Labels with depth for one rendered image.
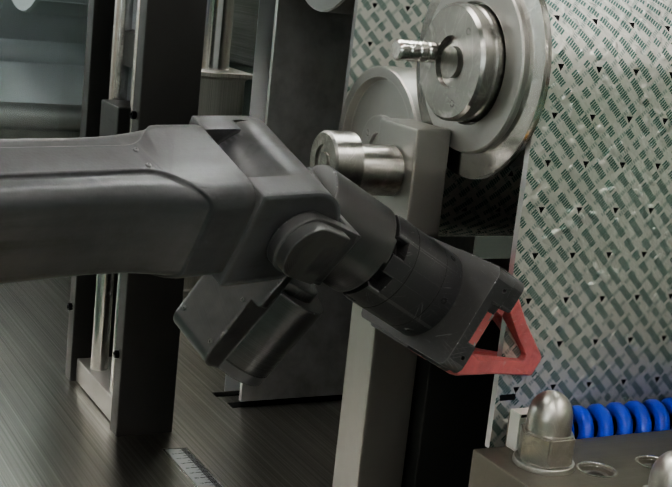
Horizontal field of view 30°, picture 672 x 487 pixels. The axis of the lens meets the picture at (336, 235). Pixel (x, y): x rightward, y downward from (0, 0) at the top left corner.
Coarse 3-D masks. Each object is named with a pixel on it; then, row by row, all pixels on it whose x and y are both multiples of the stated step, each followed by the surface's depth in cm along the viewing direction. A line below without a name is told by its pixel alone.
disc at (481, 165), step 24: (432, 0) 85; (528, 0) 75; (528, 24) 75; (528, 72) 75; (528, 96) 75; (528, 120) 75; (504, 144) 78; (456, 168) 82; (480, 168) 80; (504, 168) 78
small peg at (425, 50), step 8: (400, 40) 80; (408, 40) 80; (416, 40) 81; (392, 48) 80; (400, 48) 79; (408, 48) 80; (416, 48) 80; (424, 48) 80; (432, 48) 80; (400, 56) 80; (408, 56) 80; (416, 56) 80; (424, 56) 80; (432, 56) 80
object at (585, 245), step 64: (576, 192) 79; (640, 192) 81; (512, 256) 78; (576, 256) 80; (640, 256) 82; (576, 320) 81; (640, 320) 84; (512, 384) 80; (576, 384) 82; (640, 384) 85
